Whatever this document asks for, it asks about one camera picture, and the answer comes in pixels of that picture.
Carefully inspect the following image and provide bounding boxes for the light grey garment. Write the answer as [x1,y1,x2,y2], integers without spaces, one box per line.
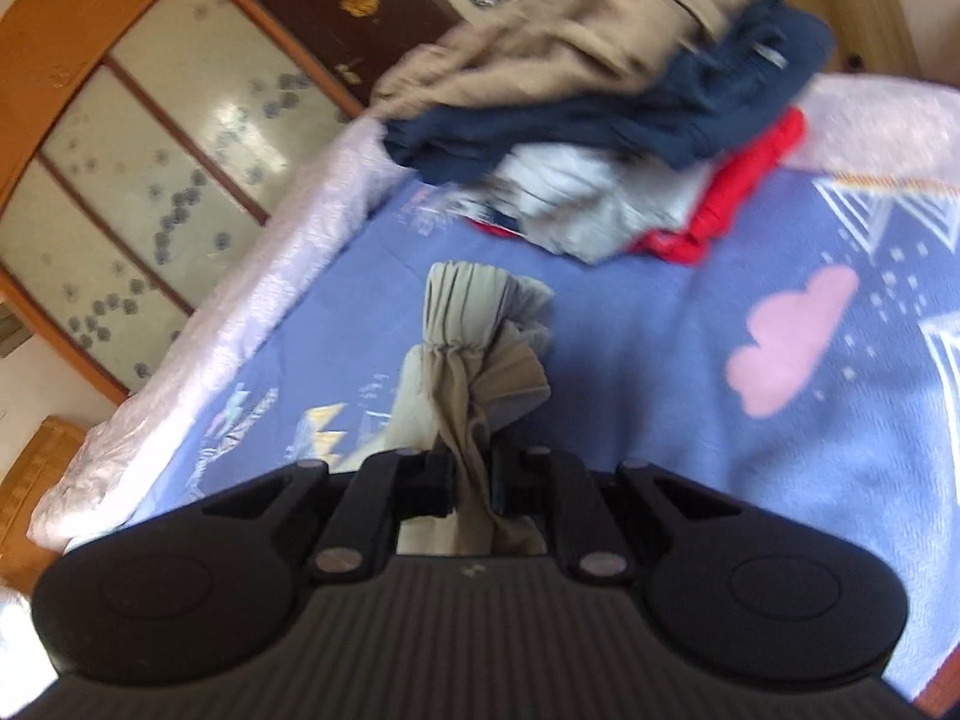
[457,144,721,265]

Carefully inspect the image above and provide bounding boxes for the khaki grey pants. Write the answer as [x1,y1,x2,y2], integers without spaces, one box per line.
[390,261,556,557]

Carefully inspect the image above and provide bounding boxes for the blue patterned bed sheet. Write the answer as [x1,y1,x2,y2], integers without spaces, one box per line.
[27,73,960,550]

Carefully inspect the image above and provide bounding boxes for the red garment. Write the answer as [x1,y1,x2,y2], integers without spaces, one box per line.
[469,108,808,266]

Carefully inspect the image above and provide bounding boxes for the blue cloud print blanket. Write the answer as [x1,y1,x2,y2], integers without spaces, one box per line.
[67,165,960,706]

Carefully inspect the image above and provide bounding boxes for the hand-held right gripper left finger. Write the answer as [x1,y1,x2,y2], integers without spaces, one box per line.
[201,447,455,580]

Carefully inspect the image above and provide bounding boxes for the beige garment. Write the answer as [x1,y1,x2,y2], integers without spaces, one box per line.
[372,0,773,122]

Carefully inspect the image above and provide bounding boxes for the wooden bedside cabinet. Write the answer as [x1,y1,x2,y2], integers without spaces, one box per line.
[0,415,88,586]

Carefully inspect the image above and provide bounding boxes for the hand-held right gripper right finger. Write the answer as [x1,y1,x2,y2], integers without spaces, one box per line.
[490,445,730,578]

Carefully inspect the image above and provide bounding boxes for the wooden wardrobe with glass panels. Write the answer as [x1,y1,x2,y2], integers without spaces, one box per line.
[0,0,361,406]

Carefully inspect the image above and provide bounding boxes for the navy blue garment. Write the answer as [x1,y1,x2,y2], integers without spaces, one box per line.
[384,0,835,185]

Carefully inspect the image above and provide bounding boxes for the dark brown door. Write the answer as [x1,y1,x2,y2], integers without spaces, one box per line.
[207,0,518,107]

